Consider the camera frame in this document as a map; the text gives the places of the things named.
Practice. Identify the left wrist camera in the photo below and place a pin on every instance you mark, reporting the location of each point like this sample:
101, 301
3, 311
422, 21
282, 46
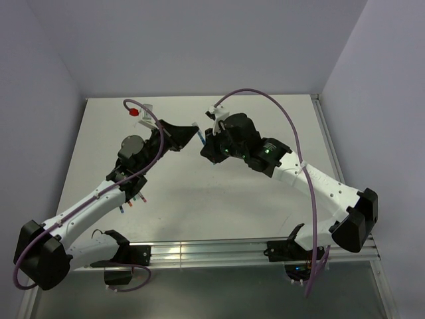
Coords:
144, 117

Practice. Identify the light blue pen cap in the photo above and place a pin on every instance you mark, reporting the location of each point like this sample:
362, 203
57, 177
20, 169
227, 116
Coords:
194, 124

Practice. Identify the aluminium front rail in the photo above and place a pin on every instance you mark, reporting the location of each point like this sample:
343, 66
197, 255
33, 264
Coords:
177, 254

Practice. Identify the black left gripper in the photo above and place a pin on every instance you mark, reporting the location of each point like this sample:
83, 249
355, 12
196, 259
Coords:
177, 137

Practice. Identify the aluminium side rail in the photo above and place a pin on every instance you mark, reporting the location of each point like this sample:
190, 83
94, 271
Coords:
328, 143

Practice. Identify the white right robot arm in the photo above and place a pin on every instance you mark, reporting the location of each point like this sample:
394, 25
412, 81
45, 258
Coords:
353, 213

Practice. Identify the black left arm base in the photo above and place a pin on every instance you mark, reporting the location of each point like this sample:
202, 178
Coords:
120, 271

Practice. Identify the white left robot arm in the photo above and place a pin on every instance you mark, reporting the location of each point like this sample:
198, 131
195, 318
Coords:
46, 251

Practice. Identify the magenta capped pen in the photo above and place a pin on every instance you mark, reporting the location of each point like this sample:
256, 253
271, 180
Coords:
142, 197

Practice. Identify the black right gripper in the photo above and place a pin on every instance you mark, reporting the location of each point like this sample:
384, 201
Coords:
211, 149

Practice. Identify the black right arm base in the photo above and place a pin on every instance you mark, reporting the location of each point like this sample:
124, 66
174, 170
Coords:
289, 251

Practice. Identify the light blue pen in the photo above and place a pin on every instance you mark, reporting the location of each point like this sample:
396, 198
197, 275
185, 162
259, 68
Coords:
201, 137

